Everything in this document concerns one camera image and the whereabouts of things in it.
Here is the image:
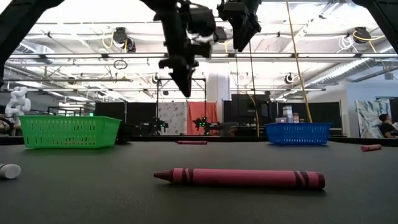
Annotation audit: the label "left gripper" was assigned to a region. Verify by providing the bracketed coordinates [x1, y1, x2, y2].
[140, 0, 212, 98]

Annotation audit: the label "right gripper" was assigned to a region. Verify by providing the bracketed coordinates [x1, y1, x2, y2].
[217, 0, 262, 52]

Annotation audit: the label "orange cloth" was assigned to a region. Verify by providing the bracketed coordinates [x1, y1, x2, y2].
[186, 101, 219, 136]

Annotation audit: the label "floral white cloth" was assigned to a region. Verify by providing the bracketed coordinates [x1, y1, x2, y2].
[157, 101, 188, 136]

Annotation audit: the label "black partition panel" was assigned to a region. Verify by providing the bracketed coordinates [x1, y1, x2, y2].
[94, 101, 157, 137]
[269, 101, 343, 129]

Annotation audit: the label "stacked plastic containers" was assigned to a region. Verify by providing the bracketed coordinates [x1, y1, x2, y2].
[274, 105, 300, 124]

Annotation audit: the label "blue plastic basket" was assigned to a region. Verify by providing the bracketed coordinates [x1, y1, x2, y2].
[264, 122, 333, 146]

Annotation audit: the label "green plastic basket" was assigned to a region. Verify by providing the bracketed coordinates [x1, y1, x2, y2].
[18, 115, 123, 149]

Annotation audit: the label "black table mat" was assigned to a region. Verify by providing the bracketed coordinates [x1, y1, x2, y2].
[0, 141, 398, 224]

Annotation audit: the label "leaf print cloth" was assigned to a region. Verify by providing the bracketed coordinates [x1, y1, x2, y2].
[355, 99, 393, 139]

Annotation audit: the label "person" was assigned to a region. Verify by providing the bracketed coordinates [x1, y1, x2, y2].
[377, 113, 398, 139]

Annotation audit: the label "white crayon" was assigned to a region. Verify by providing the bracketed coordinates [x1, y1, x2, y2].
[0, 164, 22, 180]

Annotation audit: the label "black robot station frame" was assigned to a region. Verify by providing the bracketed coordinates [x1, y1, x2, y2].
[154, 77, 208, 137]

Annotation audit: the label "thin black hanging cable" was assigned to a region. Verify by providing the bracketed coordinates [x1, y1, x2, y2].
[233, 34, 240, 95]

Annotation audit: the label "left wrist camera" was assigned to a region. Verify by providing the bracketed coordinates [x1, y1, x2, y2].
[185, 6, 218, 37]

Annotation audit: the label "yellow extension cable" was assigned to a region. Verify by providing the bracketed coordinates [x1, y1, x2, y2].
[285, 0, 313, 124]

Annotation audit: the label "black hanging ring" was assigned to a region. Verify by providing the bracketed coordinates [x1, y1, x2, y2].
[113, 59, 129, 71]

